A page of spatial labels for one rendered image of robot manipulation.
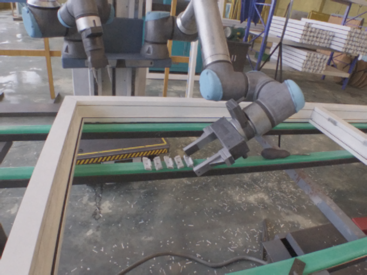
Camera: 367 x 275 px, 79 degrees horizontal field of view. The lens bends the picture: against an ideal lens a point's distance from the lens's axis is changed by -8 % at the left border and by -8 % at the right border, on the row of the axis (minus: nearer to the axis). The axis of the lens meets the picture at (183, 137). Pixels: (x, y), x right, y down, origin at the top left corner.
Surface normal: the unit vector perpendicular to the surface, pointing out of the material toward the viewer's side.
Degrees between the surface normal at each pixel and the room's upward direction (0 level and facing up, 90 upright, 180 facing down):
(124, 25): 90
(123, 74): 90
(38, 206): 0
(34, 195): 0
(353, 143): 90
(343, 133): 90
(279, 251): 0
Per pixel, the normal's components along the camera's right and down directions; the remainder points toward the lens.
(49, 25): 0.71, 0.56
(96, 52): 0.54, 0.25
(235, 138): -0.47, -0.66
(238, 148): 0.27, 0.51
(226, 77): 0.27, -0.31
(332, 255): 0.13, -0.85
